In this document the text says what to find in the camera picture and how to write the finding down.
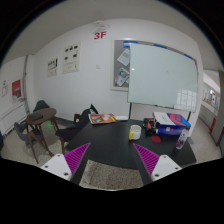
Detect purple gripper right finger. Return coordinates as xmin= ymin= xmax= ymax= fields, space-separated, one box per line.
xmin=132 ymin=142 xmax=183 ymax=183

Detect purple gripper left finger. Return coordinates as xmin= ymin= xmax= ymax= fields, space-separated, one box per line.
xmin=40 ymin=142 xmax=91 ymax=182

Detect clear plastic water bottle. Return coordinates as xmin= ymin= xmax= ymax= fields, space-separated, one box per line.
xmin=176 ymin=128 xmax=189 ymax=150

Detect red round coaster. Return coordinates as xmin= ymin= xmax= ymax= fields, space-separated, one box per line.
xmin=151 ymin=135 xmax=161 ymax=143

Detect black chair with jacket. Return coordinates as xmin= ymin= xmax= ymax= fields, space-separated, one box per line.
xmin=56 ymin=104 xmax=98 ymax=153

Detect black rectangular table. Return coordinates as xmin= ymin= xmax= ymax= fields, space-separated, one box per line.
xmin=66 ymin=119 xmax=196 ymax=185

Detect white papers on binder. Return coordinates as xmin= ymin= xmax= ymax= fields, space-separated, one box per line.
xmin=154 ymin=112 xmax=173 ymax=125

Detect colourful orange book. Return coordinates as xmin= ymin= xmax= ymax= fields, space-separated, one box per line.
xmin=89 ymin=114 xmax=116 ymax=124

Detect blue binder folder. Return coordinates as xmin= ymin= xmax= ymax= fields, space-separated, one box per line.
xmin=154 ymin=113 xmax=191 ymax=135

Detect dark grey armchair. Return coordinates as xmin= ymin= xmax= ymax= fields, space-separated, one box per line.
xmin=14 ymin=122 xmax=42 ymax=158

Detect round brown side table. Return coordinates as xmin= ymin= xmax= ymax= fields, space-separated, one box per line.
xmin=26 ymin=108 xmax=58 ymax=156

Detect dark grey back chair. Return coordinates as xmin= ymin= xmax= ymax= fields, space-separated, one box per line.
xmin=34 ymin=100 xmax=49 ymax=111

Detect large white whiteboard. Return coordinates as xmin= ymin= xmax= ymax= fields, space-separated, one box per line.
xmin=128 ymin=44 xmax=198 ymax=112

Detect grey pin notice board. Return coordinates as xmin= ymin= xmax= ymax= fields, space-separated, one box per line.
xmin=110 ymin=39 xmax=197 ymax=91

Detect white mug yellow handle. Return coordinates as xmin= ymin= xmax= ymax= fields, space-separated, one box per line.
xmin=129 ymin=125 xmax=141 ymax=140

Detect white wall radiator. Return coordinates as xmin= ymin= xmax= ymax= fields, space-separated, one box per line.
xmin=0 ymin=103 xmax=26 ymax=135

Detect red wall poster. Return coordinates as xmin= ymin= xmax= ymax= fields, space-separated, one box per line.
xmin=12 ymin=80 xmax=21 ymax=100

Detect large white wall poster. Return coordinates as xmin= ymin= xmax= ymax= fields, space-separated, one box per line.
xmin=62 ymin=43 xmax=81 ymax=73

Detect small white wall poster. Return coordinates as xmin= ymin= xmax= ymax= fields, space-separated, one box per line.
xmin=47 ymin=58 xmax=58 ymax=77

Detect red 3F wall sign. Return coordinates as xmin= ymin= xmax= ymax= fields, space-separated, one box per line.
xmin=93 ymin=31 xmax=107 ymax=40

